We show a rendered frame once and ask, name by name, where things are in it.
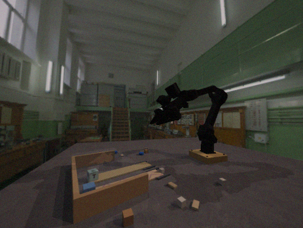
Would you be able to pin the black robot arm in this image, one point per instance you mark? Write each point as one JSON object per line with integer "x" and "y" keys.
{"x": 206, "y": 131}

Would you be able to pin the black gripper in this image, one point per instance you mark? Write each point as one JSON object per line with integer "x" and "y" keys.
{"x": 167, "y": 115}

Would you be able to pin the tan strip with green crosshatch pattern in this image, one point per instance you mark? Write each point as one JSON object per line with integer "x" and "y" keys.
{"x": 145, "y": 164}

